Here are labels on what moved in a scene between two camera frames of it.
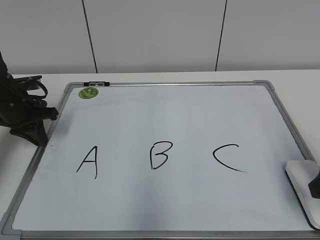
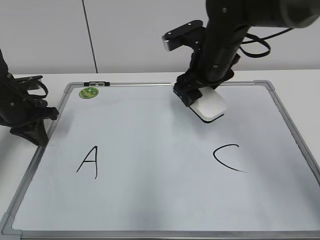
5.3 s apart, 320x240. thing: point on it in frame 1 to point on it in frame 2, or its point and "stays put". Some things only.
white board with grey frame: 163,160 stays put
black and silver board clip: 96,84 stays put
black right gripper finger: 314,186 to 207,68
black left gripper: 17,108 stays put
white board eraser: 300,174 to 211,106
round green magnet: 88,93 stays put
